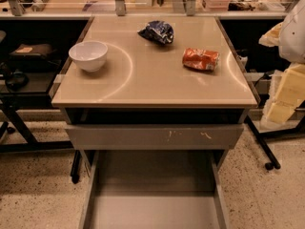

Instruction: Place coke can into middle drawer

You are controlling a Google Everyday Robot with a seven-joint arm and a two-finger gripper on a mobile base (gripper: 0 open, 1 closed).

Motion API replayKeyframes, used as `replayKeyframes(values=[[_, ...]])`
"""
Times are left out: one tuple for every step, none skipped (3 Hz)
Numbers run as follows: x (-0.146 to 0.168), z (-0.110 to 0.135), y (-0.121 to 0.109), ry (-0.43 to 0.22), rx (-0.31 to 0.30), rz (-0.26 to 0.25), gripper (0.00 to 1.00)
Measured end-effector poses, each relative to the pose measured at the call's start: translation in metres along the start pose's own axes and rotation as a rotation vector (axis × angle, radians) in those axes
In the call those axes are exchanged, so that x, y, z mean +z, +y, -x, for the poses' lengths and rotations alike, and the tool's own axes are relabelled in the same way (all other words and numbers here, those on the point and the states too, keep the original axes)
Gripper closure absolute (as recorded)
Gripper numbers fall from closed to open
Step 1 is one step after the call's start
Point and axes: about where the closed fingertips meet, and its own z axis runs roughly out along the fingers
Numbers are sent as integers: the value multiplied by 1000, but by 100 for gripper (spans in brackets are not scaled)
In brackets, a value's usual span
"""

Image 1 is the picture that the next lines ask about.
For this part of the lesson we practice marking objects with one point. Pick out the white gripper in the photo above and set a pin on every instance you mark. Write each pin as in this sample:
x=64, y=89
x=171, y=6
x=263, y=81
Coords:
x=294, y=38

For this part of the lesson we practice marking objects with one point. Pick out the crushed red coke can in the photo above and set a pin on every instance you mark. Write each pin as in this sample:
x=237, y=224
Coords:
x=201, y=60

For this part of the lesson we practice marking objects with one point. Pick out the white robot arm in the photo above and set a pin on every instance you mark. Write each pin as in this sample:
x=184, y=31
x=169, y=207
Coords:
x=292, y=35

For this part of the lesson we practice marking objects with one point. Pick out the grey drawer cabinet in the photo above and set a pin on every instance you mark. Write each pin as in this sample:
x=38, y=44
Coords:
x=146, y=84

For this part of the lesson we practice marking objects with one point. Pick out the open grey middle drawer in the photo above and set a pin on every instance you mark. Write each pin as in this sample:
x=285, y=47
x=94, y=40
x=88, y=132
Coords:
x=154, y=190

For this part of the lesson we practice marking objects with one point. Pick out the closed grey top drawer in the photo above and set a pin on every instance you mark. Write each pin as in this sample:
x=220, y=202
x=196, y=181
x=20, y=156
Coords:
x=154, y=137

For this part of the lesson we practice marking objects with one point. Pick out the black table leg with casters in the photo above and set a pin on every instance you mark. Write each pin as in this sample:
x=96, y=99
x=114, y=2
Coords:
x=273, y=162

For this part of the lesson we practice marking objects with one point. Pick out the crumpled blue chip bag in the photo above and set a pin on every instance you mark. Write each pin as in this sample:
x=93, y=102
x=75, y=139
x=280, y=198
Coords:
x=158, y=31

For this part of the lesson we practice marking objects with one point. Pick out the white ceramic bowl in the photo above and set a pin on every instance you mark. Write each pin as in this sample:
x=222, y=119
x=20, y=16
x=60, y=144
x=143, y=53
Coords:
x=89, y=56

